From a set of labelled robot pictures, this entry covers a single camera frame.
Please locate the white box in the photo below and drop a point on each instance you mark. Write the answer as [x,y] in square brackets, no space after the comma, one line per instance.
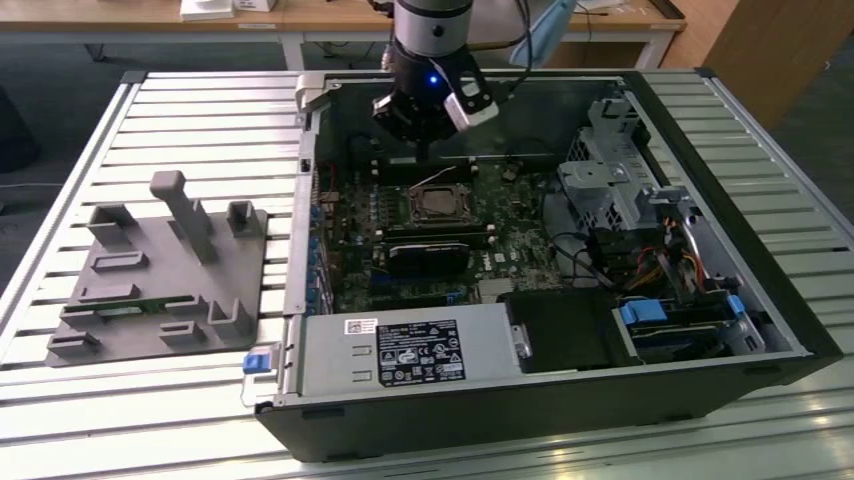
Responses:
[256,5]
[206,10]

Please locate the silver chipset heat sink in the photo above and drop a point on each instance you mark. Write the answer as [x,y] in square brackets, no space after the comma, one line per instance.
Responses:
[496,289]

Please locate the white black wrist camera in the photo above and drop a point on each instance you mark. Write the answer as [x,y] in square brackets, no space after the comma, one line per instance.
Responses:
[473,107]

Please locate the silver power supply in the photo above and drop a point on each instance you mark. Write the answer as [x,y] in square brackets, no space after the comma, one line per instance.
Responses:
[327,350]

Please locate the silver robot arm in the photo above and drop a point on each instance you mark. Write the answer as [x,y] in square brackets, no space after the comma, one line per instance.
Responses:
[433,30]

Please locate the silver CPU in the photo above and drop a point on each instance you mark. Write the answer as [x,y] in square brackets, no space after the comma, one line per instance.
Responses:
[441,202]

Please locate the blue case latch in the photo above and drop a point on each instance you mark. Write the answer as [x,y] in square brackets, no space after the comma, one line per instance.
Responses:
[256,362]

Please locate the black plastic shroud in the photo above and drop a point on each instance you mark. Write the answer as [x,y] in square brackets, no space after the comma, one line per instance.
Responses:
[567,332]

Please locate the black graphics card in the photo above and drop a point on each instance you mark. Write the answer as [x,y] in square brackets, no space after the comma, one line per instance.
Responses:
[427,260]

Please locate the grey parts rack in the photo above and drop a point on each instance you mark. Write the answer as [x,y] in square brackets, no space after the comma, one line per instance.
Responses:
[166,280]

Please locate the CPU socket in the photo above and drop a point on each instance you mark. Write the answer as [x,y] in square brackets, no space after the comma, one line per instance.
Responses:
[441,202]

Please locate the wooden cabinet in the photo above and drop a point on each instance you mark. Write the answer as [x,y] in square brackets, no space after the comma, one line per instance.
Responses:
[780,50]

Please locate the wooden desk white frame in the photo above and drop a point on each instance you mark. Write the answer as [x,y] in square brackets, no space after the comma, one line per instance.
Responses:
[307,22]
[100,22]

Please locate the black RAM slot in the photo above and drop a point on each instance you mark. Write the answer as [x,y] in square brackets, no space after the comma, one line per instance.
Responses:
[413,237]
[413,242]
[413,233]
[413,229]

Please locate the blue plastic clip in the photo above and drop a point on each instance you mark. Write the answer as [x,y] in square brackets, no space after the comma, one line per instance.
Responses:
[734,306]

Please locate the hard disk in blue carrier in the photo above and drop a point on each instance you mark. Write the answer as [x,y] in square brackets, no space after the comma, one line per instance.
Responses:
[640,312]

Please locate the black PC case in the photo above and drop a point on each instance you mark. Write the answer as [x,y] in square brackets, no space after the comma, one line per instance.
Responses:
[467,425]

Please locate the green motherboard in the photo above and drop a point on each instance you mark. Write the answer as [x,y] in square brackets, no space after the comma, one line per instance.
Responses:
[520,235]

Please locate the green RAM stick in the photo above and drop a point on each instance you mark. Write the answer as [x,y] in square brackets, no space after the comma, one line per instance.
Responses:
[166,304]

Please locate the silver drive cage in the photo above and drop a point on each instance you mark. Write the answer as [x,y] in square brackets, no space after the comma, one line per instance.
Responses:
[593,195]

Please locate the metal locking lever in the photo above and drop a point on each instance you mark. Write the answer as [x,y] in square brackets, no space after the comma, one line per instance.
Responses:
[440,176]

